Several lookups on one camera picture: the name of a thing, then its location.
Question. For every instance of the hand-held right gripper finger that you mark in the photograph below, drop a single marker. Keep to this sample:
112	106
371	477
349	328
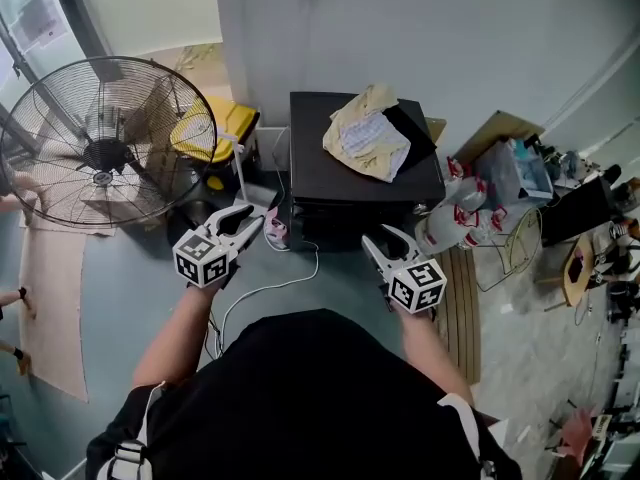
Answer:
407	250
376	255

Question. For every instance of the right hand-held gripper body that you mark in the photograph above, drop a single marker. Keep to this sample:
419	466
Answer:
417	288

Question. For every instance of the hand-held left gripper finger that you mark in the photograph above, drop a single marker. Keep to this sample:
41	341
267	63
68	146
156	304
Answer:
245	235
227	215

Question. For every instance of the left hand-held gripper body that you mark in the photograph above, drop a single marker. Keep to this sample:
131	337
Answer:
200	260

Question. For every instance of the black washing machine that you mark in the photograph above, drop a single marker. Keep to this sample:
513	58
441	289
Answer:
320	178

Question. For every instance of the person's right forearm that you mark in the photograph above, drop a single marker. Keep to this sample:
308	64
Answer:
430	353

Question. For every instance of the person's left forearm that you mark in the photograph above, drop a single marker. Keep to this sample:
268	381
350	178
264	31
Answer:
175	333

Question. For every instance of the another person's forearm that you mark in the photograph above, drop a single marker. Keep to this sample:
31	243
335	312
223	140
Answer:
20	188

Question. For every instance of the pink small packet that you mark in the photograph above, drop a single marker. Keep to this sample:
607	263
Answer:
275	228

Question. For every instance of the white stand pole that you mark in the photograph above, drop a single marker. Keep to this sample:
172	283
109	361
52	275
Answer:
239	168

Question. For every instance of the wooden slatted board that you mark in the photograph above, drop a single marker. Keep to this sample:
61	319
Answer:
460	313

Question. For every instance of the white and red plastic bags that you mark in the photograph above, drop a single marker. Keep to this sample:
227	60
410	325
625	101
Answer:
462	218

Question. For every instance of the yellow-lidded black bin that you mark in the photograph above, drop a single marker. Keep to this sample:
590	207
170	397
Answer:
227	123

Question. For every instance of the cream crumpled cloth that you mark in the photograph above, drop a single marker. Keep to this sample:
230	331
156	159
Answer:
367	140

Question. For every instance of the flat black board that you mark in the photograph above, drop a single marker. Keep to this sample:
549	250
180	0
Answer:
412	133

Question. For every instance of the clear bag with blue items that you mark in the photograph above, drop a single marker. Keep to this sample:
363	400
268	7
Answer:
520	173

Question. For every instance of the large black floor fan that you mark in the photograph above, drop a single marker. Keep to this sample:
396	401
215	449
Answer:
105	153

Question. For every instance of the brown cardboard sheet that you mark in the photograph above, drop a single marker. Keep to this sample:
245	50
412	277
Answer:
500	128

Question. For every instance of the person's black clothed torso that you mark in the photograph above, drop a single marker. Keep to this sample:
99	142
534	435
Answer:
310	398

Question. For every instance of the beige floor mat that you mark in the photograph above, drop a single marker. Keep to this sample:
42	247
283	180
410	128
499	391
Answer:
52	318

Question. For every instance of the round wooden stool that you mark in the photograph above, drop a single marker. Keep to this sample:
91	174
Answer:
575	268

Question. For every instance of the black monitor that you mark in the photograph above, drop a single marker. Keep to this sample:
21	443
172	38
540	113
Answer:
575	213

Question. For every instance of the paper notice on window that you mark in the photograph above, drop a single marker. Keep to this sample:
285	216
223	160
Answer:
37	20

